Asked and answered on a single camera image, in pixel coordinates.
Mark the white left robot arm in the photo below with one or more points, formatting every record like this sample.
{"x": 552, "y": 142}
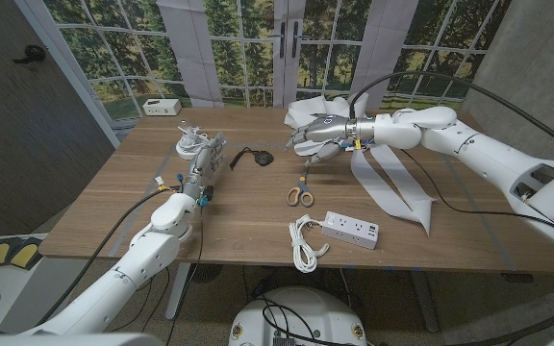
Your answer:
{"x": 152, "y": 250}

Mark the white outlet box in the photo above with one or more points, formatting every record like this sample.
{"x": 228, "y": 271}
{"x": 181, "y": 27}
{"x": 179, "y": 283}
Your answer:
{"x": 161, "y": 106}

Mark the white receipt paper strip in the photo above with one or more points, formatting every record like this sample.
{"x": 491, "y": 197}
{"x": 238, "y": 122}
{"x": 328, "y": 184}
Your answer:
{"x": 387, "y": 182}

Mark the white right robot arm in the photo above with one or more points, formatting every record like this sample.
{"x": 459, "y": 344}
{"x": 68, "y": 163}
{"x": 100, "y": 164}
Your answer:
{"x": 498, "y": 158}

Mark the white power strip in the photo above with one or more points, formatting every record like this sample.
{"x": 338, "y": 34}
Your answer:
{"x": 349, "y": 229}

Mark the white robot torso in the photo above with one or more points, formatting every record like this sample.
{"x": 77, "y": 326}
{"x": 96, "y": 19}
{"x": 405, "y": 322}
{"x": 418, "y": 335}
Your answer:
{"x": 301, "y": 312}

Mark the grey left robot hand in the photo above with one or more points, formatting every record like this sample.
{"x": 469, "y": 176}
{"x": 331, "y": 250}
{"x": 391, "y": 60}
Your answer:
{"x": 204, "y": 165}

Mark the black round ribbed object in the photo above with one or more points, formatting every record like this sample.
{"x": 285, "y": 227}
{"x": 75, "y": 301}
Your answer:
{"x": 205, "y": 272}

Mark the grey table leg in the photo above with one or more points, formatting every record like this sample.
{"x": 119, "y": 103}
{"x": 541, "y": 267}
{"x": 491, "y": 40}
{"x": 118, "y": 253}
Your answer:
{"x": 423, "y": 300}

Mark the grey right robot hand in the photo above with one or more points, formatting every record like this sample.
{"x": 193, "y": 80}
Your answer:
{"x": 339, "y": 130}

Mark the printed window backdrop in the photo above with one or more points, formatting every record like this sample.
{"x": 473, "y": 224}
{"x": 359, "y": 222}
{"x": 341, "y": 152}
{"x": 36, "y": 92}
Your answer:
{"x": 113, "y": 48}

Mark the white table leg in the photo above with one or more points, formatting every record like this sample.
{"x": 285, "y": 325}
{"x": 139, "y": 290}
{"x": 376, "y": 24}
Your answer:
{"x": 178, "y": 290}

